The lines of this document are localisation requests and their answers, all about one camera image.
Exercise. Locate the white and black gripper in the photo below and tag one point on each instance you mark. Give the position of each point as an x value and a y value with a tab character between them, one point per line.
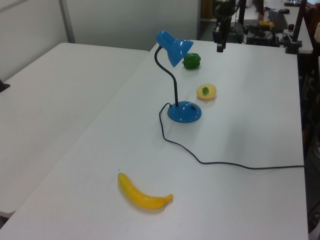
220	30

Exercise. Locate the blue desk lamp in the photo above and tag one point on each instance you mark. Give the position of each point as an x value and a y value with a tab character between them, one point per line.
185	112

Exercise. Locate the person forearm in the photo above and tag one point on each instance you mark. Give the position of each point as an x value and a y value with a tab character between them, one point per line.
316	32

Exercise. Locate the green bell pepper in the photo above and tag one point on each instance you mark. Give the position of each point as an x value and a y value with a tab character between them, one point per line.
192	62

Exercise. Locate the black electronic equipment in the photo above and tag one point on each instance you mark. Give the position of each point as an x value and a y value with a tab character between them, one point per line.
260	37

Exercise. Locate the yellow peach with green leaf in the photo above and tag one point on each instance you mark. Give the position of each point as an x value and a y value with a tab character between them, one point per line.
211	92

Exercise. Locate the small yellow object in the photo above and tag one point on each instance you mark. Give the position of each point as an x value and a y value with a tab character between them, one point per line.
266	23

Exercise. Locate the black keyboard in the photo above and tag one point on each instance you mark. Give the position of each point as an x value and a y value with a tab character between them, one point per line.
277	20

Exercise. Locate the black computer mouse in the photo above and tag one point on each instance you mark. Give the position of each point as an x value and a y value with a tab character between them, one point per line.
283	10

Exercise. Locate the white background desk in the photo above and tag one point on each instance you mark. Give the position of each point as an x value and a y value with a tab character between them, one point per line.
304	30

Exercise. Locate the yellow banana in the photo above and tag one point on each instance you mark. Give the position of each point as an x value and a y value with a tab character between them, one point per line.
142	200

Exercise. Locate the white side table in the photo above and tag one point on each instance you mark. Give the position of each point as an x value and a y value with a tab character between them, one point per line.
50	100

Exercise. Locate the black vertical post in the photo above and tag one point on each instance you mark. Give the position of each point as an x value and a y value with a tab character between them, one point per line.
242	12

